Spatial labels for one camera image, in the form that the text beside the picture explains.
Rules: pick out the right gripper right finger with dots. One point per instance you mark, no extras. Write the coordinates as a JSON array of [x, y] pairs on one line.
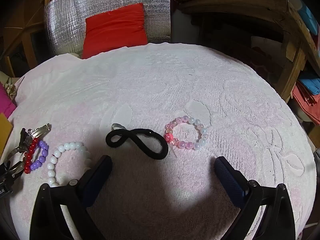
[[248, 195]]

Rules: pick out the silver foil insulation panel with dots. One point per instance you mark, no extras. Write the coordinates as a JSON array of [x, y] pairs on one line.
[[66, 26]]

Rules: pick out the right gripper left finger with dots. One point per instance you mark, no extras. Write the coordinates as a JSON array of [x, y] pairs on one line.
[[47, 220]]

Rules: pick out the wooden shelf table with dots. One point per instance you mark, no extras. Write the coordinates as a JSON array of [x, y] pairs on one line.
[[298, 46]]

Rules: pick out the orange cardboard tray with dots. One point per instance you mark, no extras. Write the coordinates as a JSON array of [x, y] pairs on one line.
[[5, 131]]

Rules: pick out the metal watch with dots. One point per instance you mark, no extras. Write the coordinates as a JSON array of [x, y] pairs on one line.
[[33, 148]]

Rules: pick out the red cushion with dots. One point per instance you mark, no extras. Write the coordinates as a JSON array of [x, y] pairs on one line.
[[122, 27]]

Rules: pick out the magenta cushion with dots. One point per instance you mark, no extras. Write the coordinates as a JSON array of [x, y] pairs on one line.
[[6, 105]]

